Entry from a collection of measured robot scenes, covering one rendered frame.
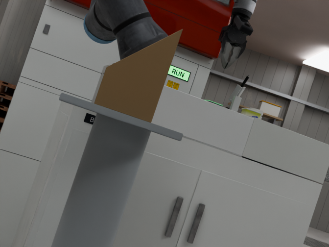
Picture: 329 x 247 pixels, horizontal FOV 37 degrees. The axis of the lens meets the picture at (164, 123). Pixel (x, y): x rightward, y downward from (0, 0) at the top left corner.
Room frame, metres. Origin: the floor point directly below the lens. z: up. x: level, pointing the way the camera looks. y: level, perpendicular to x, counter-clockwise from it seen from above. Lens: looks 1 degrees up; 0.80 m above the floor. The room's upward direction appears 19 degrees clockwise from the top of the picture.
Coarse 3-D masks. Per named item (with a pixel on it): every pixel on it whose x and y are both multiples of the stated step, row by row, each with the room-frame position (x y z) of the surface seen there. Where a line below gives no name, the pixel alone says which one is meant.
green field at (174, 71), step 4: (172, 68) 2.26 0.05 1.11; (176, 68) 2.27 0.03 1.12; (168, 72) 2.26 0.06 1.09; (172, 72) 2.27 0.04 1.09; (176, 72) 2.27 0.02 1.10; (180, 72) 2.27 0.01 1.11; (184, 72) 2.28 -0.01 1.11; (176, 76) 2.27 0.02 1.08; (180, 76) 2.28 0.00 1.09; (184, 76) 2.28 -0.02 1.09; (188, 76) 2.29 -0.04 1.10
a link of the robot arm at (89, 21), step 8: (88, 16) 1.45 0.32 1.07; (88, 24) 1.46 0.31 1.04; (96, 24) 1.41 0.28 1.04; (88, 32) 1.48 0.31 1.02; (96, 32) 1.45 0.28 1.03; (104, 32) 1.43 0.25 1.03; (112, 32) 1.42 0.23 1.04; (96, 40) 1.49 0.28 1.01; (104, 40) 1.48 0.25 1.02; (112, 40) 1.49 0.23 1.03
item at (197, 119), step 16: (160, 96) 1.62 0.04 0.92; (176, 96) 1.63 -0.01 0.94; (192, 96) 1.65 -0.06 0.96; (160, 112) 1.62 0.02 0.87; (176, 112) 1.64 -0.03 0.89; (192, 112) 1.65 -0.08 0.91; (208, 112) 1.67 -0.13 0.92; (224, 112) 1.68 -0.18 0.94; (176, 128) 1.64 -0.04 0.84; (192, 128) 1.66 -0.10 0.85; (208, 128) 1.67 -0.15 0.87; (224, 128) 1.69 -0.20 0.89; (240, 128) 1.70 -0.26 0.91; (208, 144) 1.68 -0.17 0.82; (224, 144) 1.69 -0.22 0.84; (240, 144) 1.71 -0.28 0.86
